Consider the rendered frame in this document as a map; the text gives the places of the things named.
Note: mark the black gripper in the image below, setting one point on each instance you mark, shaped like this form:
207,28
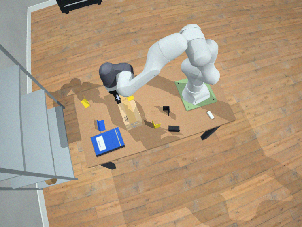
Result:
115,94

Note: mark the blue notebook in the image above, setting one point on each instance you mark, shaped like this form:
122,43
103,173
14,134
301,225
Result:
107,142

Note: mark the tan cardboard box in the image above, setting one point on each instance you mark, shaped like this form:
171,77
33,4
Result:
130,113

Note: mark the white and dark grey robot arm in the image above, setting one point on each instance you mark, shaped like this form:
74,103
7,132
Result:
198,67

